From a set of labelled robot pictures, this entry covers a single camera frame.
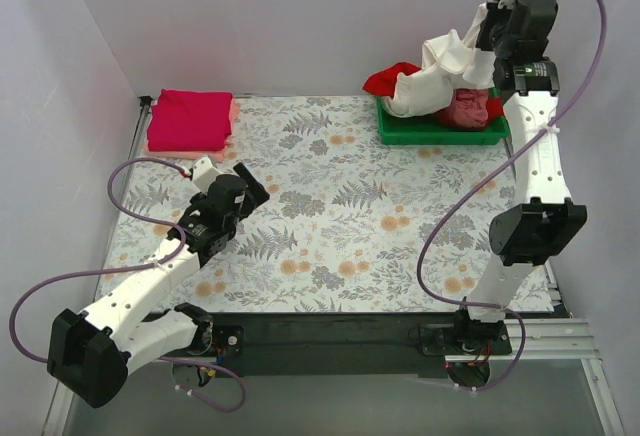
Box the white printed t-shirt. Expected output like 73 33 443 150
382 3 495 118

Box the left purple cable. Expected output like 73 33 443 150
8 157 247 413

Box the purple cable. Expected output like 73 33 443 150
8 157 247 413
415 0 610 393

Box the folded peach t-shirt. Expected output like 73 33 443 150
143 98 241 162

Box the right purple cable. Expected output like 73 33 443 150
415 0 610 393

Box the crumpled pink t-shirt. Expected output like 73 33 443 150
435 89 497 131

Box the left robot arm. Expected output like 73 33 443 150
46 157 269 408

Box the crumpled red t-shirt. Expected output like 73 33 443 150
362 62 421 99

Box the aluminium frame rail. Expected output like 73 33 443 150
444 318 601 363

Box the green plastic tray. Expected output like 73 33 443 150
375 88 510 146

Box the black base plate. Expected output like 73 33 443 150
172 312 515 378

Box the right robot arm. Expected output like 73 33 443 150
445 0 587 354

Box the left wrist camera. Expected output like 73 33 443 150
190 155 222 194

